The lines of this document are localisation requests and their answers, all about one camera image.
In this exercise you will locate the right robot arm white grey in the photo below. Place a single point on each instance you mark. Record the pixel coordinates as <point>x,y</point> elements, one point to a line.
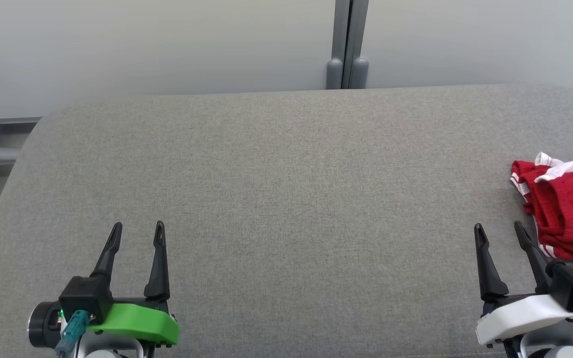
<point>555,348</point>

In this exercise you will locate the grey metal partition post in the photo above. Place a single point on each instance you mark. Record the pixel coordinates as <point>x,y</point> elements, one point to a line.
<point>334,74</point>
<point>360,73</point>

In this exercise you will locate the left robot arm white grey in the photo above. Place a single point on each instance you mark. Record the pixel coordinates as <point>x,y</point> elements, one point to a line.
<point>112,350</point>

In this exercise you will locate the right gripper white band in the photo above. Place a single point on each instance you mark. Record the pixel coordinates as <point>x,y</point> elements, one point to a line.
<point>525,315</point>

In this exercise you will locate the red shirt white sleeves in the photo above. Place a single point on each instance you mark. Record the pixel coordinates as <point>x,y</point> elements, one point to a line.
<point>519,185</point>

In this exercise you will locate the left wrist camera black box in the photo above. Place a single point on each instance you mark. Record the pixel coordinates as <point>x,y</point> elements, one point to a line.
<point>85,298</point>

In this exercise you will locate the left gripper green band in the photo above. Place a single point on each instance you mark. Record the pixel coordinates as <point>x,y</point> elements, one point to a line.
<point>137,323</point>

